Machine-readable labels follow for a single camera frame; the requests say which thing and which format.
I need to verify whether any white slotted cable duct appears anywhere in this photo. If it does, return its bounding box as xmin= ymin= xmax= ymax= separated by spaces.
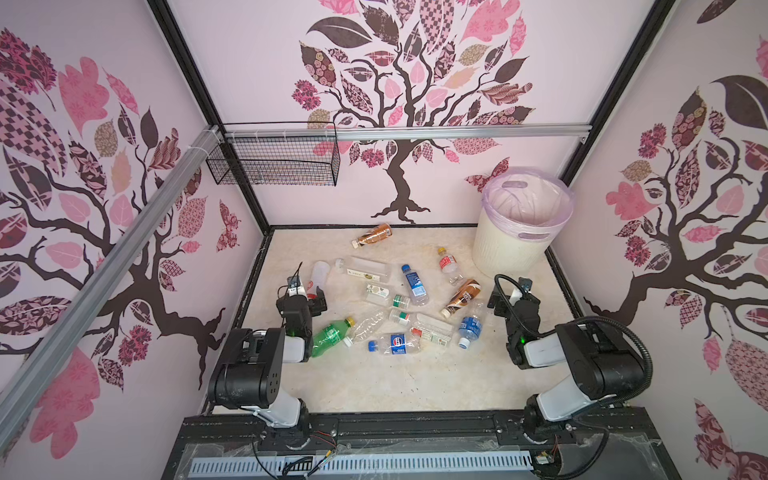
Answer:
xmin=187 ymin=451 xmax=533 ymax=479

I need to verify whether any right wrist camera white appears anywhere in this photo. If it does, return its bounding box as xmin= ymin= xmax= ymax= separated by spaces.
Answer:
xmin=510 ymin=277 xmax=533 ymax=305

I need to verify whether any aluminium rail left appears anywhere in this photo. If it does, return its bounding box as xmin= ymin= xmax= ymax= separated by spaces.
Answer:
xmin=1 ymin=125 xmax=221 ymax=448

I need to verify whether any black wire basket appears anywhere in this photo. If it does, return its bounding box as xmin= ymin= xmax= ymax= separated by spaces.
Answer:
xmin=206 ymin=120 xmax=341 ymax=186

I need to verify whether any aluminium rail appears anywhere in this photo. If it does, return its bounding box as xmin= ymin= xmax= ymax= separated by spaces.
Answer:
xmin=1 ymin=125 xmax=221 ymax=448
xmin=225 ymin=123 xmax=592 ymax=141

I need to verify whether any blue label white cap bottle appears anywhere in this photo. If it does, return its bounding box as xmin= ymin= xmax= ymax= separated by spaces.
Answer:
xmin=458 ymin=301 xmax=484 ymax=350

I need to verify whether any clear bottle white cap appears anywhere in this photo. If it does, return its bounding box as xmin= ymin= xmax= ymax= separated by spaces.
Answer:
xmin=343 ymin=309 xmax=389 ymax=347

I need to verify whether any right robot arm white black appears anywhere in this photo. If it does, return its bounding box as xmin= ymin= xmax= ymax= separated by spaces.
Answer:
xmin=487 ymin=274 xmax=653 ymax=442

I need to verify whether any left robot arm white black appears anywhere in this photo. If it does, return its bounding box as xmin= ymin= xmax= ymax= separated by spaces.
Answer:
xmin=207 ymin=290 xmax=327 ymax=434

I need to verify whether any small clear bottle green cap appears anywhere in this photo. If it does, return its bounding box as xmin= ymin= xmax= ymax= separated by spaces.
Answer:
xmin=363 ymin=283 xmax=411 ymax=310

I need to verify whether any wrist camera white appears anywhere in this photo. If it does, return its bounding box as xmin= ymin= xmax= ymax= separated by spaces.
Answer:
xmin=510 ymin=277 xmax=533 ymax=305
xmin=287 ymin=274 xmax=307 ymax=297

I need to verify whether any clear bottle blue label cap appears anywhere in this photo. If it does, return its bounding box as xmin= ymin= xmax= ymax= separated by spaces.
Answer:
xmin=401 ymin=264 xmax=430 ymax=306

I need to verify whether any red label yellow cap bottle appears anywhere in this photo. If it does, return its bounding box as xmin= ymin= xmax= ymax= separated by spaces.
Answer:
xmin=437 ymin=247 xmax=464 ymax=285

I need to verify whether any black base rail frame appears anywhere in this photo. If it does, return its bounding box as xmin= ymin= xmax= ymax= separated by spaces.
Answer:
xmin=162 ymin=407 xmax=678 ymax=479

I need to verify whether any green plastic bottle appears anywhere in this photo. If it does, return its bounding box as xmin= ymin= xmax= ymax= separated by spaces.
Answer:
xmin=311 ymin=317 xmax=356 ymax=358

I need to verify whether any clear rectangular bottle green label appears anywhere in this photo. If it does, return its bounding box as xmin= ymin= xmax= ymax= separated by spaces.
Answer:
xmin=335 ymin=256 xmax=392 ymax=284

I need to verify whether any white bin with purple liner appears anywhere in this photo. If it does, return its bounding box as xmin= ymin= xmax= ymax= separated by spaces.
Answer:
xmin=472 ymin=167 xmax=575 ymax=277

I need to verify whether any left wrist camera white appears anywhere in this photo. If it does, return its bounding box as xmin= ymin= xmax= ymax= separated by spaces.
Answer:
xmin=287 ymin=274 xmax=307 ymax=297

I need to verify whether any clear bottle with red cap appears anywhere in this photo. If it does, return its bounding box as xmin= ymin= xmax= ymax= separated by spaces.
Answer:
xmin=307 ymin=260 xmax=331 ymax=299

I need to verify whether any brown bottle near back wall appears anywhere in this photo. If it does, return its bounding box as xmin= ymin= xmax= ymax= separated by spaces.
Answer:
xmin=351 ymin=224 xmax=393 ymax=249

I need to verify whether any long clear bottle green label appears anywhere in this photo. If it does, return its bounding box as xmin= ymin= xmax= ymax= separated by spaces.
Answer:
xmin=389 ymin=308 xmax=454 ymax=347

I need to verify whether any brown gold coffee bottle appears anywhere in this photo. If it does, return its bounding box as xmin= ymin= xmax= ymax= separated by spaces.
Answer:
xmin=440 ymin=279 xmax=482 ymax=319

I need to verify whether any aluminium rail back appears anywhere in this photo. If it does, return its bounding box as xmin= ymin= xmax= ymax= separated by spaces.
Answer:
xmin=225 ymin=123 xmax=592 ymax=141

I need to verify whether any pepsi bottle blue cap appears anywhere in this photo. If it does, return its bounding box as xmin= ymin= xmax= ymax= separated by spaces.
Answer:
xmin=367 ymin=332 xmax=421 ymax=355

